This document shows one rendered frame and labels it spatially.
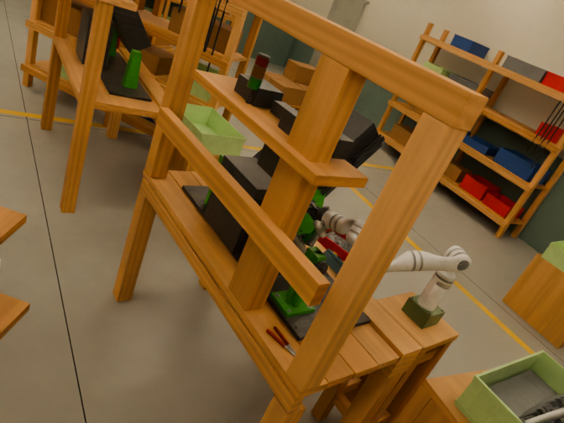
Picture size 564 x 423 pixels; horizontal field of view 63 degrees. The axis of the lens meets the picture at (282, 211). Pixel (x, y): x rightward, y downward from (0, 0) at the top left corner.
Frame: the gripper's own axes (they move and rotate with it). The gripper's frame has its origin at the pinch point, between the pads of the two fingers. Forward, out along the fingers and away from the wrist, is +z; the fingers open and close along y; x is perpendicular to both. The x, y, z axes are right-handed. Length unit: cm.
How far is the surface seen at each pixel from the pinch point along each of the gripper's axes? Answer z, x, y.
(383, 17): 533, -598, -259
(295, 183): -26.8, 12.0, 35.5
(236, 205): -2.6, 26.4, 27.6
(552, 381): -85, -33, -111
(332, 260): 1.9, -0.8, -39.4
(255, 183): 12.5, 9.8, 18.4
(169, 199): 64, 34, 9
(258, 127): -6.2, 5.2, 48.7
